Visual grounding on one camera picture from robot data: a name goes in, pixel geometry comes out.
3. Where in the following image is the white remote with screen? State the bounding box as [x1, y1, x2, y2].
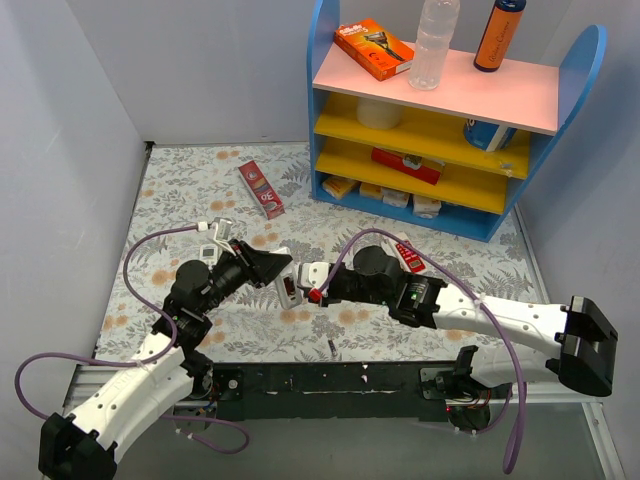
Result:
[199, 244, 219, 265]

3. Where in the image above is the clear plastic bottle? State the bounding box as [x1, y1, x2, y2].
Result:
[408, 0, 460, 91]

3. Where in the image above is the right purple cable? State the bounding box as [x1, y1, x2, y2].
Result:
[319, 228, 528, 475]

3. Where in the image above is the black base bar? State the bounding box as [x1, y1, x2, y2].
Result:
[155, 360, 511, 424]

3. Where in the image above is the blue white can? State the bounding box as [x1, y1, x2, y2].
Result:
[463, 119, 517, 152]

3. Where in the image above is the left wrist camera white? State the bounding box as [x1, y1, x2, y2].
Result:
[209, 217, 234, 251]

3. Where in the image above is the white pack right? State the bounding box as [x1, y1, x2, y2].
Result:
[412, 195, 442, 219]

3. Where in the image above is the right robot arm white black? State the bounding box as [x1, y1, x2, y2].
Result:
[299, 246, 618, 398]

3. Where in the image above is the red toothpaste box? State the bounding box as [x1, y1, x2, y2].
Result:
[238, 161, 285, 220]

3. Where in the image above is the blue shelf unit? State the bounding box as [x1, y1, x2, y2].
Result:
[307, 1, 607, 242]

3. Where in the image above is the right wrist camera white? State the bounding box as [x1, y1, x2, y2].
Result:
[297, 262, 330, 304]

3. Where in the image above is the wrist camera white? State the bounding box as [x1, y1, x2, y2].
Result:
[209, 217, 234, 251]
[297, 262, 330, 304]

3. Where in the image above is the floral table mat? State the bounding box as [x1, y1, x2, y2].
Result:
[95, 143, 546, 362]

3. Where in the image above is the purple cable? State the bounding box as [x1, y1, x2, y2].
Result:
[319, 228, 528, 475]
[14, 223, 250, 455]

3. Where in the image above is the red box on shelf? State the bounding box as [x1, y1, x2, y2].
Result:
[371, 148, 445, 185]

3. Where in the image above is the red white remote control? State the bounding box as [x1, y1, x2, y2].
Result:
[386, 235, 427, 274]

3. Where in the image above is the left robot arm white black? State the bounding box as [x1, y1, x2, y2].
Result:
[38, 240, 293, 479]

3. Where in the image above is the yellow soap pack left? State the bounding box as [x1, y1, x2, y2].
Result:
[321, 175, 359, 200]

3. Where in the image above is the aluminium rail frame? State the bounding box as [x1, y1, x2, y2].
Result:
[42, 362, 626, 480]

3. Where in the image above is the orange cylindrical bottle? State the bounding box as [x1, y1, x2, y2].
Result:
[473, 0, 526, 72]

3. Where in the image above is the orange razor box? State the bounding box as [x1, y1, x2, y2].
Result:
[334, 18, 414, 81]

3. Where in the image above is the white paper roll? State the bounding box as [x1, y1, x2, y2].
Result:
[356, 97, 404, 130]

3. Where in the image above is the yellow white pack middle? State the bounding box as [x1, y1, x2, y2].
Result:
[359, 182, 410, 208]

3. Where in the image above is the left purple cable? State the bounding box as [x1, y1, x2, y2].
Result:
[14, 223, 250, 455]

